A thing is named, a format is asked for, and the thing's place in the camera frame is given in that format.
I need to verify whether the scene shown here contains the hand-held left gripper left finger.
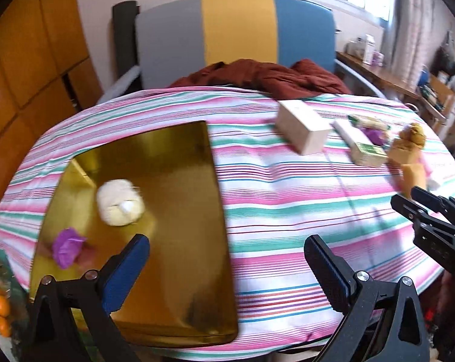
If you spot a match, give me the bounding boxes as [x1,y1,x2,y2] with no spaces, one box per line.
[21,234,150,362]

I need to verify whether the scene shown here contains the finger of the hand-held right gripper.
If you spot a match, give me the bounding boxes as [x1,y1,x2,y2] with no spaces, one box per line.
[412,186,451,212]
[391,194,431,224]

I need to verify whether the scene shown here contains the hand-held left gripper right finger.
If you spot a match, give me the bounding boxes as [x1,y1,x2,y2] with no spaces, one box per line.
[304,235,432,362]

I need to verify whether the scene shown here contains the yellow patterned sock roll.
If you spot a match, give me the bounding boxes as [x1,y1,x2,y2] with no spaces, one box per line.
[388,122,441,197]

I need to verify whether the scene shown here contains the gold metal tray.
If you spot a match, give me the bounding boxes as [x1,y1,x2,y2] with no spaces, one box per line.
[29,121,239,349]

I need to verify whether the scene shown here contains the purple snack packet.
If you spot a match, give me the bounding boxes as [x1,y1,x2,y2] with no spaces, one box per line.
[365,127,388,147]
[52,227,88,270]

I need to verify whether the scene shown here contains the cream sock ball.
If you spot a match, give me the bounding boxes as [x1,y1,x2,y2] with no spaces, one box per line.
[96,179,144,227]

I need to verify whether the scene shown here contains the striped pink green blanket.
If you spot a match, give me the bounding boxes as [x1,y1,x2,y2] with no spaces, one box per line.
[0,87,455,360]

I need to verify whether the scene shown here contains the wooden shelf unit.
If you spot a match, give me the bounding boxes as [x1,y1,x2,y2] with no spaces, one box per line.
[418,71,455,136]

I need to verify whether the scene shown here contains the printed plastic bag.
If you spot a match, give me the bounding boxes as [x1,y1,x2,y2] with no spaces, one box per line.
[0,252,28,348]

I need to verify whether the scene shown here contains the wooden desk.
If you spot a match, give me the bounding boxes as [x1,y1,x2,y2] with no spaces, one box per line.
[337,51,447,121]

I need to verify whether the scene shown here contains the beige cardboard box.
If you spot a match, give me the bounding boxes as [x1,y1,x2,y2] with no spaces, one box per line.
[276,100,331,156]

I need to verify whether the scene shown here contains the black hanging bag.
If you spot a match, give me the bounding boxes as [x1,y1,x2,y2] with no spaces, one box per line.
[437,32,455,80]

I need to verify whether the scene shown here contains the white carton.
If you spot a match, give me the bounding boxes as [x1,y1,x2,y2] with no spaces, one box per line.
[363,34,377,65]

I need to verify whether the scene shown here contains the grey white box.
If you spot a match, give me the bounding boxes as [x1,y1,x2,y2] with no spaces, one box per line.
[344,40,366,57]

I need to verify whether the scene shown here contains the floral beige curtain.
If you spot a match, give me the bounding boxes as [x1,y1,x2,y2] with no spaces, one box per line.
[382,0,454,87]

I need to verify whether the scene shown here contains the brown cloth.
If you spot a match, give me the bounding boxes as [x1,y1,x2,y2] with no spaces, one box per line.
[169,58,352,100]

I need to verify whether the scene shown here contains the wooden wardrobe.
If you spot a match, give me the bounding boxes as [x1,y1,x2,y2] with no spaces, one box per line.
[0,0,103,182]

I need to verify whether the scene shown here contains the grey yellow blue headboard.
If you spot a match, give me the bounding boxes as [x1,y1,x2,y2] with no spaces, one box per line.
[135,0,335,91]

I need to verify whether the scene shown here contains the grey bed frame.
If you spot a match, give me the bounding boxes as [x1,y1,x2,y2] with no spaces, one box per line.
[99,58,386,102]

